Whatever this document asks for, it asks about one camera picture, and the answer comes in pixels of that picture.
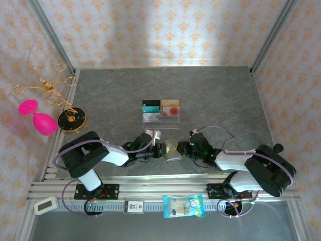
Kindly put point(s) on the clear acrylic card stand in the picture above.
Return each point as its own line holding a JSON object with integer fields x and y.
{"x": 160, "y": 125}

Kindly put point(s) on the white digital timer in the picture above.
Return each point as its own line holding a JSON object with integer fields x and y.
{"x": 45, "y": 206}

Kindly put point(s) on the black credit card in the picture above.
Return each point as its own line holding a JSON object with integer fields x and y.
{"x": 151, "y": 103}

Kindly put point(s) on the pale white credit card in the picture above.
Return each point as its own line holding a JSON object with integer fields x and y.
{"x": 151, "y": 117}

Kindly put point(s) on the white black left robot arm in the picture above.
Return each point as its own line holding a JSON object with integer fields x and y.
{"x": 115, "y": 154}

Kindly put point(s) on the aluminium frame post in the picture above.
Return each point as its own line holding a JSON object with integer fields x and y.
{"x": 273, "y": 35}
{"x": 50, "y": 35}

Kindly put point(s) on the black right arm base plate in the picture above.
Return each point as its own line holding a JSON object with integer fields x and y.
{"x": 214, "y": 190}

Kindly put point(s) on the teal credit card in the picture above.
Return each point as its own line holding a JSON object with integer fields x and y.
{"x": 150, "y": 109}

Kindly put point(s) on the gold credit card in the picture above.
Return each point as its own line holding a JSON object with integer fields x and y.
{"x": 170, "y": 103}

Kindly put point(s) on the pink goblet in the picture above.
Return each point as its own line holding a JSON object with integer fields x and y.
{"x": 42, "y": 123}

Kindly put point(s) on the aluminium table side rail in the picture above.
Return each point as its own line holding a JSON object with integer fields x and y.
{"x": 51, "y": 160}
{"x": 260, "y": 100}

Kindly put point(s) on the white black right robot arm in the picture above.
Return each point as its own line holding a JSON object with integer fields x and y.
{"x": 230, "y": 158}

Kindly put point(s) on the card with red circle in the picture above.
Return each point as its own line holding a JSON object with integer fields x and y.
{"x": 171, "y": 111}

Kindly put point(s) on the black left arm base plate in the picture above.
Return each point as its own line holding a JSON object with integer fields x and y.
{"x": 111, "y": 191}

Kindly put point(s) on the black cylinder brown end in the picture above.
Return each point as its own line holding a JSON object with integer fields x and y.
{"x": 278, "y": 147}

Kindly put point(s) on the white label card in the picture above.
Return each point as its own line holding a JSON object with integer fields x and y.
{"x": 133, "y": 207}

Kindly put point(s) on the blue snack packet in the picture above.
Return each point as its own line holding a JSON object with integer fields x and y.
{"x": 183, "y": 206}

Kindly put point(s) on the beige card holder wallet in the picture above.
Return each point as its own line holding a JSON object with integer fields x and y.
{"x": 172, "y": 148}

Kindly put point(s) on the grey metal sheet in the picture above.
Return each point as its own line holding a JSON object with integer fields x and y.
{"x": 150, "y": 228}

